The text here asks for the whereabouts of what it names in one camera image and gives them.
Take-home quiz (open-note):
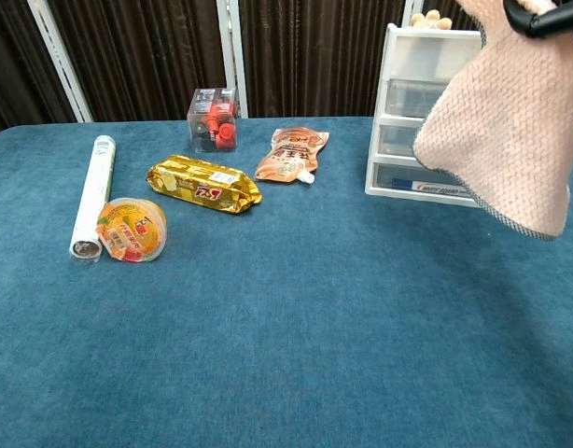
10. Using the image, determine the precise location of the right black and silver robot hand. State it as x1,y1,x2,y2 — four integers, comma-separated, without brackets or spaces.
503,0,573,39

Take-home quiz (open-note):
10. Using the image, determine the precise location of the white cloth with grey hem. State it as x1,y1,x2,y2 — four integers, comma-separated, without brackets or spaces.
412,0,573,242

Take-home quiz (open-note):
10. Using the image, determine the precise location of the wooden bead bear toy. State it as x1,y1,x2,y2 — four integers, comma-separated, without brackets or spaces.
409,8,454,31

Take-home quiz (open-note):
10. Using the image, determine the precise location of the white plastic drawer organizer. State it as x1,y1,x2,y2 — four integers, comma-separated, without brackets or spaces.
364,21,486,209

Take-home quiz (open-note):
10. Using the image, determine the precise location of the blue whiteboard marker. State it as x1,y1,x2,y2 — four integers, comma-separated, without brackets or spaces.
391,176,470,195

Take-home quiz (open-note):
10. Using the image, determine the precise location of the orange spout pouch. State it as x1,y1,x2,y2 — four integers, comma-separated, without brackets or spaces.
254,126,330,185

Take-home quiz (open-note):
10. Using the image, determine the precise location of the clear box with red caps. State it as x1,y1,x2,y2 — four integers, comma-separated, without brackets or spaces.
187,87,238,154

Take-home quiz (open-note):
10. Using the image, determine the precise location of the gold biscuit packet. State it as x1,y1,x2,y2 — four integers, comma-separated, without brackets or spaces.
146,154,263,216

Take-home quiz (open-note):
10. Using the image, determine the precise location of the blue table mat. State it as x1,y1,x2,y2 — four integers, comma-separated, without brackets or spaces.
0,116,573,448

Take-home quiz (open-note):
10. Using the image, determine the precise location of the dark brown curtain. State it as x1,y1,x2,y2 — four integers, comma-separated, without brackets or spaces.
0,0,573,139

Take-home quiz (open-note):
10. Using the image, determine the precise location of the orange jelly cup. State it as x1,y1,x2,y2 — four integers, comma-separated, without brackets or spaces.
95,197,168,264

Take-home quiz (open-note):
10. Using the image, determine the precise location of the white paper-wrapped roll tube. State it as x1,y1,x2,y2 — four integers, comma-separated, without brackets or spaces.
68,134,118,263

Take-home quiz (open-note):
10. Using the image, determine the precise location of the white metal frame post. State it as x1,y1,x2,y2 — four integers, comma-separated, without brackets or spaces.
26,0,94,124
216,0,249,119
401,0,426,27

